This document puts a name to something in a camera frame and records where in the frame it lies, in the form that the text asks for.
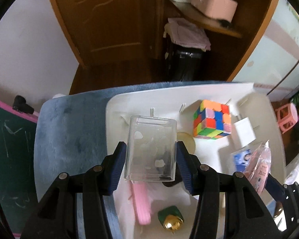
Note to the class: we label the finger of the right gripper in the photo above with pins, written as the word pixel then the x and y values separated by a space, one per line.
pixel 275 189

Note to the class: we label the green chalkboard pink frame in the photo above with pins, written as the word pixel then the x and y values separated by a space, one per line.
pixel 18 196

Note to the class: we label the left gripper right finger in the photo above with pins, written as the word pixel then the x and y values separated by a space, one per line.
pixel 246 216

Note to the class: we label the blue photo card box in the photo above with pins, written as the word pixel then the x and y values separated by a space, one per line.
pixel 241 159

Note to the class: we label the blue fuzzy table cover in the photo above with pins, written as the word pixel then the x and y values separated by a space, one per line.
pixel 70 134

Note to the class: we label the green gold bell ornament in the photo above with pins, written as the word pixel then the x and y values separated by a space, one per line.
pixel 171 218

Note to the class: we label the pink hair roller clip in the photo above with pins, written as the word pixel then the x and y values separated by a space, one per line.
pixel 141 203

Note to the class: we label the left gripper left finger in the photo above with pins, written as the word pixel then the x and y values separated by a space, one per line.
pixel 56 214

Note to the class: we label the brown wooden door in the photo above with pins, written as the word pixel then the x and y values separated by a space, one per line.
pixel 110 31

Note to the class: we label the wooden corner shelf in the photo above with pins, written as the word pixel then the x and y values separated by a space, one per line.
pixel 191 14

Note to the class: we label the white charger cube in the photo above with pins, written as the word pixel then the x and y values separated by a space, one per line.
pixel 242 133

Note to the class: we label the pink round packet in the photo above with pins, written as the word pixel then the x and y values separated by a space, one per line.
pixel 258 167

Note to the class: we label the yellow round lid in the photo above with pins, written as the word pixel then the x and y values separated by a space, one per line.
pixel 188 141

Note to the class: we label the pink folded cloth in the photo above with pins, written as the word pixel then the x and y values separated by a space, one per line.
pixel 186 34

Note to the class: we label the white plastic bin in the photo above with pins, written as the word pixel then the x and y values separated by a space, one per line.
pixel 202 161

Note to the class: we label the colourful puzzle cube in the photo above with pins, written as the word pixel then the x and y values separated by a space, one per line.
pixel 212 120

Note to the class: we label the pink plastic stool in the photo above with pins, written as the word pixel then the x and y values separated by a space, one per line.
pixel 287 117

